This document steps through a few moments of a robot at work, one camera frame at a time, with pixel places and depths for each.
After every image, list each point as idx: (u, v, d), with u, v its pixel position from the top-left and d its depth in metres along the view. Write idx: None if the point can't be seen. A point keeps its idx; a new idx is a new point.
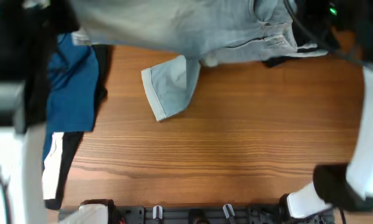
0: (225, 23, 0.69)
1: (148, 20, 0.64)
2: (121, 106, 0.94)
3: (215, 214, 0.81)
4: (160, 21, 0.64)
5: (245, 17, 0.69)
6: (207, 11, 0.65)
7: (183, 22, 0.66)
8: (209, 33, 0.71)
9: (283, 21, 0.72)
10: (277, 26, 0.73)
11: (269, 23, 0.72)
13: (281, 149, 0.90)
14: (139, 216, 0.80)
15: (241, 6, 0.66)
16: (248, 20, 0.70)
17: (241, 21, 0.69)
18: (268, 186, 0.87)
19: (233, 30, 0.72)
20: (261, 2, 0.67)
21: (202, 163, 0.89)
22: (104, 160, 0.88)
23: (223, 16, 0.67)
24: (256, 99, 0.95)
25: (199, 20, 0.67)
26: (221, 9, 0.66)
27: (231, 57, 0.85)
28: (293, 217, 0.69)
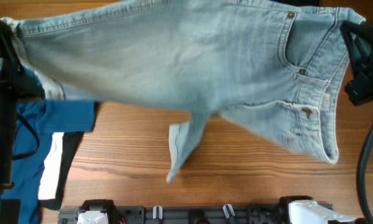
0: (237, 74, 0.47)
1: (129, 71, 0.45)
2: (121, 106, 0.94)
3: (215, 214, 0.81)
4: (153, 68, 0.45)
5: (273, 65, 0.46)
6: (213, 56, 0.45)
7: (182, 66, 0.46)
8: (211, 92, 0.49)
9: (325, 75, 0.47)
10: (314, 81, 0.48)
11: (306, 70, 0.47)
13: (281, 149, 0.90)
14: (139, 216, 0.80)
15: (266, 51, 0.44)
16: (276, 66, 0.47)
17: (267, 71, 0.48)
18: (268, 186, 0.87)
19: (253, 83, 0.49)
20: (299, 43, 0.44)
21: (202, 164, 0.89)
22: (104, 160, 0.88)
23: (238, 65, 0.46)
24: None
25: (200, 70, 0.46)
26: (236, 54, 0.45)
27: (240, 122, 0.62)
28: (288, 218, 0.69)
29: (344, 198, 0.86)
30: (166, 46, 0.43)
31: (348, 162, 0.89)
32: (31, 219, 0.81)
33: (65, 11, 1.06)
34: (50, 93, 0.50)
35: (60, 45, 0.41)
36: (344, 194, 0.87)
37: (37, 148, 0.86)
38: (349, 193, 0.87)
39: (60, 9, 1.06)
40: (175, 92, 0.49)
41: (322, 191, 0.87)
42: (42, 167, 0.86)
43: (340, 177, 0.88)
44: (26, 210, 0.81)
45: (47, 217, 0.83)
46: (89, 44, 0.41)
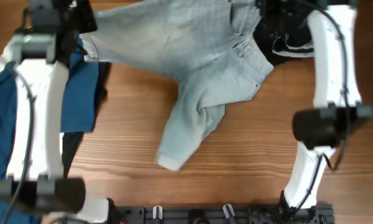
0: (207, 42, 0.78)
1: (142, 44, 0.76)
2: (121, 106, 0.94)
3: (215, 215, 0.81)
4: (154, 46, 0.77)
5: (222, 33, 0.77)
6: (190, 33, 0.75)
7: (172, 45, 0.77)
8: (192, 56, 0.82)
9: (252, 22, 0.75)
10: (249, 40, 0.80)
11: (244, 33, 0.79)
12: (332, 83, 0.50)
13: (281, 149, 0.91)
14: (139, 216, 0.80)
15: (220, 23, 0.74)
16: (228, 33, 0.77)
17: (220, 36, 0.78)
18: (268, 186, 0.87)
19: (214, 48, 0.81)
20: (236, 15, 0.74)
21: (201, 164, 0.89)
22: (104, 161, 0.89)
23: (205, 37, 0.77)
24: (256, 99, 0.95)
25: (182, 41, 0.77)
26: (203, 28, 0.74)
27: (210, 97, 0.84)
28: (289, 206, 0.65)
29: (344, 198, 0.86)
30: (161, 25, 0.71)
31: (348, 162, 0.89)
32: None
33: None
34: (89, 56, 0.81)
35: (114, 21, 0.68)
36: (344, 194, 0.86)
37: None
38: (349, 193, 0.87)
39: None
40: (172, 55, 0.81)
41: (322, 191, 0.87)
42: None
43: (340, 177, 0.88)
44: None
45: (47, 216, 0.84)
46: (124, 29, 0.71)
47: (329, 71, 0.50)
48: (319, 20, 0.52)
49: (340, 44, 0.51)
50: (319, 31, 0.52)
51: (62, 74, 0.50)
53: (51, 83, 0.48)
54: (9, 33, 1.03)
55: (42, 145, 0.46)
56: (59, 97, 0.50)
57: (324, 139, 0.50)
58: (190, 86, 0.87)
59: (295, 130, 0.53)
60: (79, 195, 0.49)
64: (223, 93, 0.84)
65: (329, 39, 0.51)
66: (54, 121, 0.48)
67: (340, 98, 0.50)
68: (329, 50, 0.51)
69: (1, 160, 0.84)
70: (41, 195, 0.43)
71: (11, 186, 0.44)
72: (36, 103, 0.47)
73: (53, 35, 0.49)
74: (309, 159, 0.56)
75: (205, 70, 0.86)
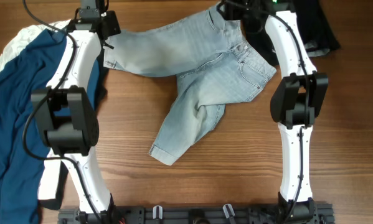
0: (198, 42, 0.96)
1: (151, 48, 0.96)
2: (121, 106, 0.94)
3: (215, 214, 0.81)
4: (159, 50, 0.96)
5: (210, 33, 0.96)
6: (185, 39, 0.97)
7: (173, 48, 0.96)
8: (190, 55, 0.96)
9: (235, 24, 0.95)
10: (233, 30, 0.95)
11: (226, 29, 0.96)
12: (291, 60, 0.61)
13: (281, 149, 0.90)
14: (139, 216, 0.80)
15: (205, 28, 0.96)
16: (213, 34, 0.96)
17: (208, 35, 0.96)
18: (268, 186, 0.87)
19: (208, 45, 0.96)
20: (217, 22, 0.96)
21: (201, 163, 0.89)
22: (104, 160, 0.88)
23: (197, 39, 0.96)
24: (256, 99, 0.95)
25: (179, 45, 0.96)
26: (193, 35, 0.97)
27: (210, 95, 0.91)
28: (286, 200, 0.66)
29: (344, 198, 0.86)
30: (165, 36, 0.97)
31: (347, 162, 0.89)
32: (31, 219, 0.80)
33: (64, 10, 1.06)
34: (108, 62, 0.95)
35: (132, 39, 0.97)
36: (344, 194, 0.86)
37: (37, 147, 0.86)
38: (349, 193, 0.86)
39: (60, 8, 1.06)
40: (170, 53, 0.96)
41: (322, 191, 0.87)
42: (42, 167, 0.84)
43: (340, 177, 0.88)
44: (25, 211, 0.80)
45: (47, 216, 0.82)
46: (138, 41, 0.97)
47: (286, 51, 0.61)
48: (271, 22, 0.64)
49: (290, 33, 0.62)
50: (274, 30, 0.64)
51: (96, 46, 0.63)
53: (90, 42, 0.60)
54: (10, 32, 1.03)
55: (76, 71, 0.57)
56: (89, 60, 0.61)
57: (296, 112, 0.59)
58: (190, 85, 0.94)
59: (273, 114, 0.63)
60: (94, 135, 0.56)
64: (224, 93, 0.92)
65: (281, 31, 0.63)
66: (84, 71, 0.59)
67: (298, 70, 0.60)
68: (283, 41, 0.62)
69: (1, 159, 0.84)
70: (70, 101, 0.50)
71: (47, 91, 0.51)
72: (77, 50, 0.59)
73: (94, 25, 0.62)
74: (292, 140, 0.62)
75: (205, 70, 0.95)
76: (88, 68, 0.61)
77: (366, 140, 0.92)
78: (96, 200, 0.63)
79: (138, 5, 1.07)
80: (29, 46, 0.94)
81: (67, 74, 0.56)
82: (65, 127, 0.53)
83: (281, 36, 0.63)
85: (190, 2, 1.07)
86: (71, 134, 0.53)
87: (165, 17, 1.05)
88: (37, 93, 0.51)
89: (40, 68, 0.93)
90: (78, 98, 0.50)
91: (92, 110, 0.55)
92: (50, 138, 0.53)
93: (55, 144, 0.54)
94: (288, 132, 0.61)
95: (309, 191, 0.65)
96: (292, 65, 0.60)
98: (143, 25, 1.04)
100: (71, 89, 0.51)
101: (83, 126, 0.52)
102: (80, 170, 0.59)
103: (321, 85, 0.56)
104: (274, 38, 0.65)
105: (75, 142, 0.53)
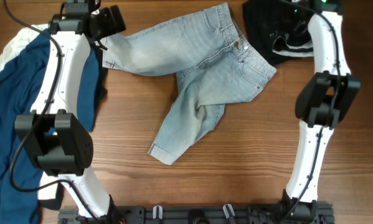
0: (196, 42, 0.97)
1: (149, 48, 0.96)
2: (121, 106, 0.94)
3: (215, 214, 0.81)
4: (157, 50, 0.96)
5: (207, 32, 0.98)
6: (182, 38, 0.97)
7: (171, 46, 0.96)
8: (188, 54, 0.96)
9: (228, 22, 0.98)
10: (228, 28, 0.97)
11: (221, 27, 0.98)
12: (327, 59, 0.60)
13: (281, 149, 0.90)
14: (139, 216, 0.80)
15: (202, 27, 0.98)
16: (210, 33, 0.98)
17: (207, 35, 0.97)
18: (268, 186, 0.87)
19: (205, 45, 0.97)
20: (212, 20, 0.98)
21: (201, 164, 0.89)
22: (104, 160, 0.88)
23: (194, 38, 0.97)
24: (256, 99, 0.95)
25: (177, 44, 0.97)
26: (190, 34, 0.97)
27: (210, 95, 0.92)
28: (289, 198, 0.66)
29: (344, 198, 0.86)
30: (163, 35, 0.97)
31: (348, 162, 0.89)
32: (31, 219, 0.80)
33: None
34: (106, 61, 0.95)
35: (129, 40, 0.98)
36: (345, 194, 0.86)
37: None
38: (349, 193, 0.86)
39: (60, 8, 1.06)
40: (170, 53, 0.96)
41: (323, 191, 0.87)
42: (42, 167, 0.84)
43: (340, 177, 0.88)
44: (25, 211, 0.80)
45: (47, 216, 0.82)
46: (136, 41, 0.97)
47: (325, 49, 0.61)
48: (317, 20, 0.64)
49: (332, 33, 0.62)
50: (317, 29, 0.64)
51: (85, 48, 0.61)
53: (77, 47, 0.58)
54: (10, 32, 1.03)
55: (63, 89, 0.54)
56: (78, 68, 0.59)
57: (321, 112, 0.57)
58: (190, 85, 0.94)
59: (297, 109, 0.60)
60: (88, 156, 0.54)
64: (224, 92, 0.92)
65: (323, 30, 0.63)
66: (73, 81, 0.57)
67: (333, 69, 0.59)
68: (325, 40, 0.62)
69: (1, 159, 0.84)
70: (58, 128, 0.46)
71: (33, 117, 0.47)
72: (63, 60, 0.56)
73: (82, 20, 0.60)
74: (309, 138, 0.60)
75: (205, 70, 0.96)
76: (78, 76, 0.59)
77: (366, 140, 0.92)
78: (96, 208, 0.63)
79: (138, 4, 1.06)
80: (29, 46, 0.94)
81: (53, 95, 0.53)
82: (55, 154, 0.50)
83: (321, 35, 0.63)
85: (190, 2, 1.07)
86: (62, 160, 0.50)
87: (165, 17, 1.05)
88: (21, 121, 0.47)
89: (40, 68, 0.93)
90: (66, 124, 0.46)
91: (83, 131, 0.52)
92: (41, 163, 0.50)
93: (47, 168, 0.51)
94: (307, 130, 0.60)
95: (314, 194, 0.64)
96: (327, 64, 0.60)
98: (143, 25, 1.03)
100: (58, 114, 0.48)
101: (75, 151, 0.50)
102: (76, 186, 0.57)
103: (352, 89, 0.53)
104: (314, 37, 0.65)
105: (67, 166, 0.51)
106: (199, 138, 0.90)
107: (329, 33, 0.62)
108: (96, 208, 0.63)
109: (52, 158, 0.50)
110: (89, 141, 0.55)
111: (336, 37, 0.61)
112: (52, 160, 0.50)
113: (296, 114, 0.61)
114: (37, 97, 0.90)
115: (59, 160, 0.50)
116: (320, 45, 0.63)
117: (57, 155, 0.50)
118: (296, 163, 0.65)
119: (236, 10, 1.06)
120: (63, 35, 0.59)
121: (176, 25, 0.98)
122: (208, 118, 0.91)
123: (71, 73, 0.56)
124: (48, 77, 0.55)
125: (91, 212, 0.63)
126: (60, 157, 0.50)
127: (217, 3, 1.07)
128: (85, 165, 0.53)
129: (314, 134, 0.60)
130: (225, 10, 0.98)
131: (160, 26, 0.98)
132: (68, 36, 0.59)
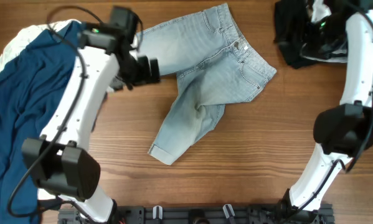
0: (197, 42, 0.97)
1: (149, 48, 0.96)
2: (121, 106, 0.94)
3: (215, 214, 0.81)
4: (157, 50, 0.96)
5: (207, 32, 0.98)
6: (183, 39, 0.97)
7: (171, 47, 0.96)
8: (188, 54, 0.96)
9: (228, 23, 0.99)
10: (228, 29, 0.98)
11: (221, 27, 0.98)
12: (362, 83, 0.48)
13: (281, 149, 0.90)
14: (139, 216, 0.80)
15: (202, 27, 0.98)
16: (210, 33, 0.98)
17: (207, 36, 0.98)
18: (268, 186, 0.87)
19: (205, 45, 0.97)
20: (212, 21, 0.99)
21: (202, 164, 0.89)
22: (104, 160, 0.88)
23: (195, 38, 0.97)
24: (256, 99, 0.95)
25: (177, 45, 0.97)
26: (191, 35, 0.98)
27: (210, 96, 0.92)
28: (291, 205, 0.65)
29: (344, 198, 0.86)
30: (162, 37, 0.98)
31: None
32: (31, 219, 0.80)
33: (63, 10, 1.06)
34: None
35: None
36: (345, 194, 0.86)
37: None
38: (349, 193, 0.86)
39: (60, 9, 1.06)
40: (170, 53, 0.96)
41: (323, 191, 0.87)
42: None
43: (340, 177, 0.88)
44: (25, 211, 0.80)
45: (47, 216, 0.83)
46: None
47: (362, 65, 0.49)
48: (360, 25, 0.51)
49: None
50: (358, 38, 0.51)
51: (112, 70, 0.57)
53: (103, 70, 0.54)
54: (10, 32, 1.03)
55: (78, 117, 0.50)
56: (99, 91, 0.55)
57: (344, 141, 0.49)
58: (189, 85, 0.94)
59: (318, 130, 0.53)
60: (92, 185, 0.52)
64: (224, 92, 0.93)
65: (365, 37, 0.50)
66: (92, 106, 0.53)
67: (368, 98, 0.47)
68: (364, 54, 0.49)
69: (1, 159, 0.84)
70: (65, 161, 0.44)
71: (42, 144, 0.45)
72: (86, 82, 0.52)
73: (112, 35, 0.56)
74: (322, 163, 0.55)
75: (205, 70, 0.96)
76: (99, 99, 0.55)
77: None
78: (97, 216, 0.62)
79: (138, 5, 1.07)
80: (29, 46, 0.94)
81: (67, 122, 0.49)
82: (56, 181, 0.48)
83: (361, 45, 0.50)
85: (190, 2, 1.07)
86: (64, 189, 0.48)
87: (165, 17, 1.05)
88: (28, 149, 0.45)
89: (40, 68, 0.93)
90: (75, 158, 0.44)
91: (92, 162, 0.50)
92: (43, 185, 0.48)
93: (48, 190, 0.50)
94: (322, 155, 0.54)
95: (317, 205, 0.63)
96: (362, 92, 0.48)
98: (143, 25, 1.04)
100: (69, 145, 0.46)
101: (78, 185, 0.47)
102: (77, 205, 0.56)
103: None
104: (356, 38, 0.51)
105: (69, 195, 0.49)
106: (199, 138, 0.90)
107: (372, 43, 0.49)
108: (100, 216, 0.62)
109: (56, 184, 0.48)
110: (97, 168, 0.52)
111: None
112: (56, 185, 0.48)
113: (315, 136, 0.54)
114: (37, 96, 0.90)
115: (62, 187, 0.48)
116: (352, 60, 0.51)
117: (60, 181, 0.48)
118: (302, 180, 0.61)
119: (236, 10, 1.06)
120: (91, 53, 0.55)
121: (176, 25, 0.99)
122: (208, 119, 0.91)
123: (91, 98, 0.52)
124: (67, 98, 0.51)
125: (93, 219, 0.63)
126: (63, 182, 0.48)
127: (217, 3, 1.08)
128: (88, 196, 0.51)
129: (328, 159, 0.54)
130: (226, 12, 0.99)
131: (161, 27, 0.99)
132: (96, 53, 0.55)
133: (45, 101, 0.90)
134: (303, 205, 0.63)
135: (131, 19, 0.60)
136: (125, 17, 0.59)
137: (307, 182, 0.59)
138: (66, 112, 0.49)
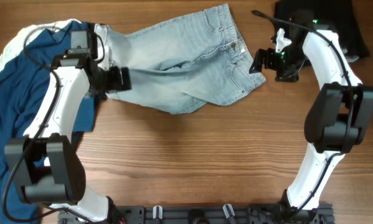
0: (196, 41, 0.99)
1: (148, 47, 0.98)
2: (121, 106, 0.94)
3: (215, 214, 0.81)
4: (155, 49, 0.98)
5: (206, 32, 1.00)
6: (182, 38, 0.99)
7: (169, 46, 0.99)
8: (185, 53, 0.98)
9: (228, 23, 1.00)
10: (228, 28, 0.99)
11: (221, 27, 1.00)
12: (333, 72, 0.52)
13: (281, 149, 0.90)
14: (139, 216, 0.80)
15: (202, 27, 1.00)
16: (209, 32, 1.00)
17: (207, 35, 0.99)
18: (268, 186, 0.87)
19: (203, 44, 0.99)
20: (212, 20, 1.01)
21: (201, 163, 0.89)
22: (104, 160, 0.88)
23: (193, 38, 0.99)
24: (256, 99, 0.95)
25: (177, 44, 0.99)
26: (190, 34, 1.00)
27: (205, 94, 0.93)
28: (290, 206, 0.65)
29: (344, 198, 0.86)
30: (162, 35, 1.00)
31: (348, 162, 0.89)
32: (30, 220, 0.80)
33: (63, 10, 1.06)
34: None
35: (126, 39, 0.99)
36: (345, 194, 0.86)
37: None
38: (349, 193, 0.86)
39: (60, 9, 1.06)
40: (169, 53, 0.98)
41: (324, 191, 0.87)
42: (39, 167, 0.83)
43: (340, 177, 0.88)
44: (25, 211, 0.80)
45: (47, 216, 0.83)
46: (134, 41, 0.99)
47: (327, 63, 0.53)
48: (310, 37, 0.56)
49: (332, 48, 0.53)
50: (314, 46, 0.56)
51: (83, 84, 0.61)
53: (75, 80, 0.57)
54: (10, 32, 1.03)
55: (58, 115, 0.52)
56: (74, 99, 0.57)
57: (333, 132, 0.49)
58: (181, 83, 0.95)
59: (308, 132, 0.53)
60: (80, 188, 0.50)
64: (210, 93, 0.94)
65: (321, 45, 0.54)
66: (68, 111, 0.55)
67: (342, 80, 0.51)
68: (324, 54, 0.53)
69: (1, 159, 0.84)
70: (50, 153, 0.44)
71: (23, 140, 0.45)
72: (61, 90, 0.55)
73: (81, 60, 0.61)
74: (317, 162, 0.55)
75: (202, 68, 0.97)
76: (73, 108, 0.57)
77: (365, 140, 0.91)
78: (94, 217, 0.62)
79: (138, 5, 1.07)
80: (29, 46, 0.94)
81: (48, 120, 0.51)
82: (45, 180, 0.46)
83: (319, 51, 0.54)
85: (190, 2, 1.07)
86: (54, 186, 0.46)
87: (165, 17, 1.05)
88: (12, 146, 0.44)
89: (40, 68, 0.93)
90: (59, 147, 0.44)
91: (75, 158, 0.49)
92: (29, 193, 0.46)
93: (34, 200, 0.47)
94: (316, 154, 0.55)
95: (316, 203, 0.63)
96: (335, 77, 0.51)
98: (143, 25, 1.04)
100: (49, 137, 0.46)
101: (66, 179, 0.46)
102: (71, 209, 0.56)
103: (369, 101, 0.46)
104: (312, 50, 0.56)
105: (58, 197, 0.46)
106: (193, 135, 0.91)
107: (328, 46, 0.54)
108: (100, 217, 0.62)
109: (43, 188, 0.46)
110: (81, 170, 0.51)
111: (338, 50, 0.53)
112: (43, 188, 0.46)
113: (306, 135, 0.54)
114: (37, 96, 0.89)
115: (49, 190, 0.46)
116: (318, 64, 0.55)
117: (48, 183, 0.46)
118: (299, 180, 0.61)
119: (236, 10, 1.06)
120: (63, 70, 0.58)
121: (176, 25, 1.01)
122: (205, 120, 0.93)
123: (67, 103, 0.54)
124: (42, 110, 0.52)
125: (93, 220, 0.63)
126: (50, 185, 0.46)
127: (217, 2, 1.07)
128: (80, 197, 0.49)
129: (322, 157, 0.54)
130: (226, 12, 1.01)
131: (162, 26, 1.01)
132: (68, 70, 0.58)
133: (45, 100, 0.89)
134: (302, 205, 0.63)
135: (87, 33, 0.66)
136: (81, 35, 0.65)
137: (303, 182, 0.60)
138: (46, 112, 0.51)
